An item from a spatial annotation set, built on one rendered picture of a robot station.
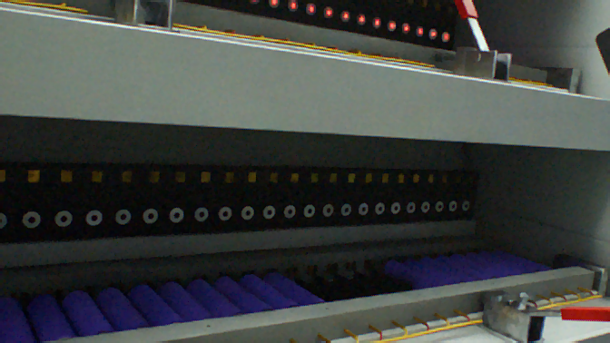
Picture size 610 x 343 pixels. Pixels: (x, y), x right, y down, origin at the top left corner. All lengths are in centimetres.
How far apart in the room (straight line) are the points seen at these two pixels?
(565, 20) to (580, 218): 20
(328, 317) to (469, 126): 17
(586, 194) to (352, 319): 32
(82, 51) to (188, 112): 6
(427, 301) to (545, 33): 35
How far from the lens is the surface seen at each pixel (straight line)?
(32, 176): 42
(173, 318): 36
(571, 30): 66
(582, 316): 43
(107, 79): 29
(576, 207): 64
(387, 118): 38
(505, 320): 46
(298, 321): 36
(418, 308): 43
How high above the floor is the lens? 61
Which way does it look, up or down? 8 degrees up
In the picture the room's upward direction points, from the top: 5 degrees counter-clockwise
